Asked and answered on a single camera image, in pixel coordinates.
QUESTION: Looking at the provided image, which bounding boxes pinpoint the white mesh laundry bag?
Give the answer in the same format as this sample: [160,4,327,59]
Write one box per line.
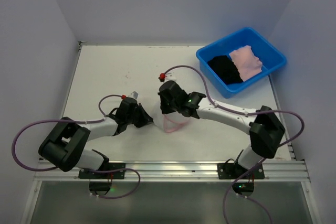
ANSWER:
[152,101,190,133]

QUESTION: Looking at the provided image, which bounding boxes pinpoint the black bra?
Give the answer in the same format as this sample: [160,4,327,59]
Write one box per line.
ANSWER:
[207,55,243,85]

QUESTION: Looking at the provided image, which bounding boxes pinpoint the pink bra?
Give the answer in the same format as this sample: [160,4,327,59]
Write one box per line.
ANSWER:
[229,45,263,82]

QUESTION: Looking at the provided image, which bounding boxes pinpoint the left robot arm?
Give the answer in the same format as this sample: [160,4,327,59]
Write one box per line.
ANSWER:
[38,97,153,174]

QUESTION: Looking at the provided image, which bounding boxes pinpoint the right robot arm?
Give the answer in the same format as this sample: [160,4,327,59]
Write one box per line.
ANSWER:
[158,80,285,170]

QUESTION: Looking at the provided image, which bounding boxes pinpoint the blue plastic bin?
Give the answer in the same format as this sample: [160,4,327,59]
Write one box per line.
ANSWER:
[196,27,287,98]

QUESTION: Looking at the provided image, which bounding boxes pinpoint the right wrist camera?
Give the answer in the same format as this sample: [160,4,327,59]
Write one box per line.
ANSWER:
[158,72,177,82]

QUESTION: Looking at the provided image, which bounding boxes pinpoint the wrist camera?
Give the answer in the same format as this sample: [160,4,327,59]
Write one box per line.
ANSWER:
[158,72,177,82]
[121,91,139,100]

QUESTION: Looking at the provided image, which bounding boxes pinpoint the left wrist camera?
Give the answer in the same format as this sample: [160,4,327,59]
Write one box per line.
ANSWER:
[121,91,139,100]

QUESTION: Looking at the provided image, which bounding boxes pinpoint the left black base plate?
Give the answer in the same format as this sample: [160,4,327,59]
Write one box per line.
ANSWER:
[78,162,125,179]

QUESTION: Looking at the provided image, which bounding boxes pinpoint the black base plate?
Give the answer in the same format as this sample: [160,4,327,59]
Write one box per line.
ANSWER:
[217,158,265,180]
[78,162,125,179]

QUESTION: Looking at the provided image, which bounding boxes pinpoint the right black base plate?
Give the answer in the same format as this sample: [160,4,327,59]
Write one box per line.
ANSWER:
[217,158,265,180]

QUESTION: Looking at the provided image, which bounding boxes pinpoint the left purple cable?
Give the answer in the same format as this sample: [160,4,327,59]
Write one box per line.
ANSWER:
[12,93,141,200]

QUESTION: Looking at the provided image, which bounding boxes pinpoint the purple cable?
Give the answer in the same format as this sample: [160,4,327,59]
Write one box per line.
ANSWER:
[12,93,141,200]
[159,65,305,224]

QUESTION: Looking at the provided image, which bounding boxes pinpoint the aluminium mounting rail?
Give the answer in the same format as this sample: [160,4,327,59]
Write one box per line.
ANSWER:
[34,160,310,182]

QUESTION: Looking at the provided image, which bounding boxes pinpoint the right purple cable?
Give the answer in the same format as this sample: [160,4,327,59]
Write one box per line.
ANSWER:
[159,65,305,224]

